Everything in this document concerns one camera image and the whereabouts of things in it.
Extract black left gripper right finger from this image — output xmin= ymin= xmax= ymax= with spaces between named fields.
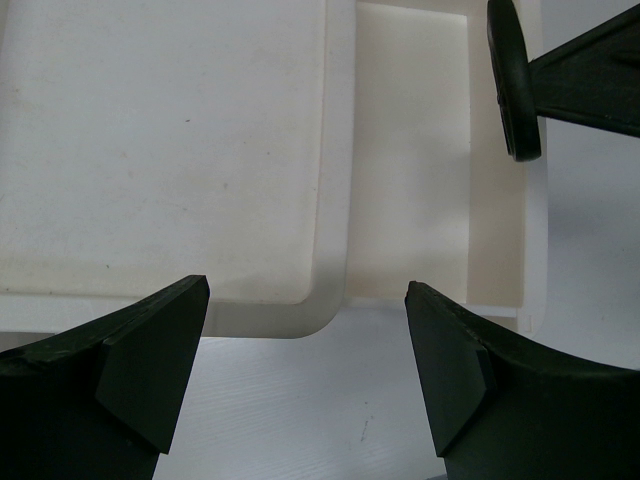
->
xmin=405 ymin=281 xmax=639 ymax=479

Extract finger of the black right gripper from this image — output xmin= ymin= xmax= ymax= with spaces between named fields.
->
xmin=530 ymin=9 xmax=639 ymax=137

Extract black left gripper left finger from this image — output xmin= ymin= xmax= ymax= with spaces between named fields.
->
xmin=1 ymin=275 xmax=209 ymax=479

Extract white drawer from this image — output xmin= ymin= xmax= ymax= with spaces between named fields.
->
xmin=345 ymin=1 xmax=548 ymax=336

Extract white drawer cabinet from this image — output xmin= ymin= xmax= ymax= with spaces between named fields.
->
xmin=1 ymin=1 xmax=356 ymax=338

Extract black handled scissors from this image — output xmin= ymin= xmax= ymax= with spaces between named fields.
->
xmin=487 ymin=1 xmax=541 ymax=162

